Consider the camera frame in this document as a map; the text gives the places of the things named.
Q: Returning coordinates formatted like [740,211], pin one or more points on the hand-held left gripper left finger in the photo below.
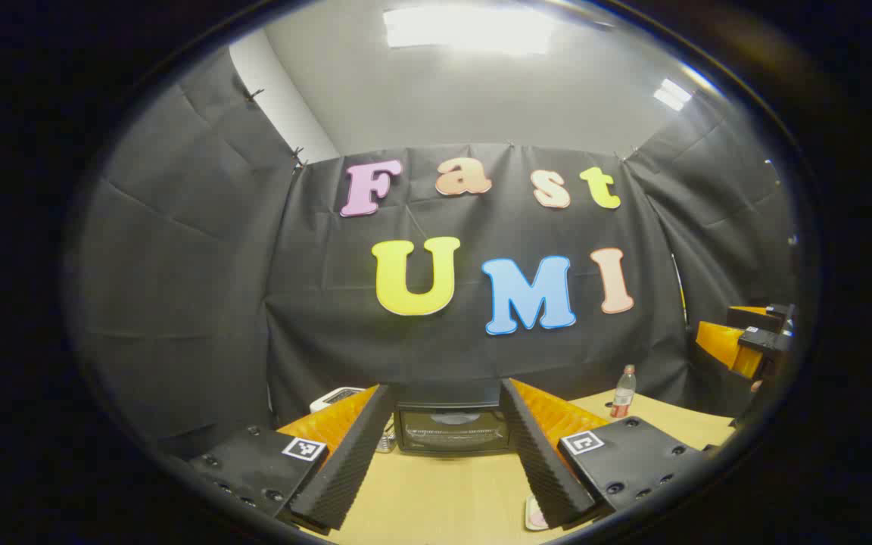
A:
[345,469]

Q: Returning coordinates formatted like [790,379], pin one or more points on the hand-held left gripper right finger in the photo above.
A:
[542,469]

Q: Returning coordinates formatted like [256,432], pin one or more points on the clear plastic bottle red label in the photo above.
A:
[622,397]

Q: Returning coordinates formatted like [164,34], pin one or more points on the black backdrop cloth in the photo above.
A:
[216,265]

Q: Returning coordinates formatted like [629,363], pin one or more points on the ceiling light panel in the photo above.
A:
[671,94]

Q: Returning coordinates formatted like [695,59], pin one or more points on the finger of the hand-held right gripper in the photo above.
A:
[777,316]
[765,344]

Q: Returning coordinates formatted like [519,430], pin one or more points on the white toaster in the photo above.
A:
[334,397]

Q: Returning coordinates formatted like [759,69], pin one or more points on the black electric oven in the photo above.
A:
[451,431]

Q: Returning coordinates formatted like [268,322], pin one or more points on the pale square plate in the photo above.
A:
[534,516]

